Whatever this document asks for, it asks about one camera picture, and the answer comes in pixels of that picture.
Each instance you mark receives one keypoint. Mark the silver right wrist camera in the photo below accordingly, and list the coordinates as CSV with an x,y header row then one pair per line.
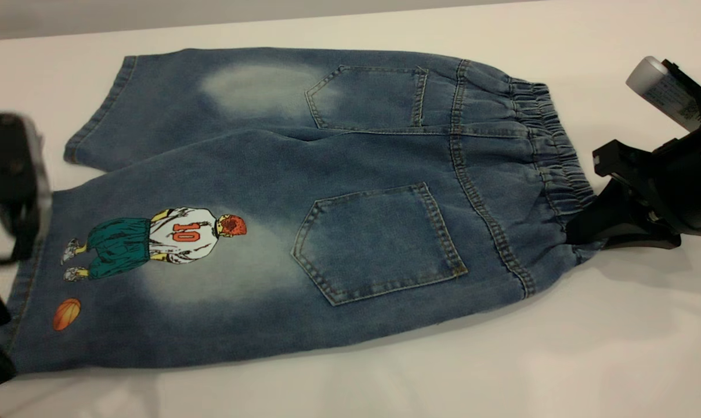
x,y
658,87

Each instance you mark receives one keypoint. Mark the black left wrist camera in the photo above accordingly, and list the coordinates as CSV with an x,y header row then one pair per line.
x,y
5,162

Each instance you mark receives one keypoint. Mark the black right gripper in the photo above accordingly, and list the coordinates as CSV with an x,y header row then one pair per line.
x,y
690,180

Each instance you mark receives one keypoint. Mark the blue denim shorts with print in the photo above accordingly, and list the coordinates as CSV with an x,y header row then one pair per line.
x,y
339,174

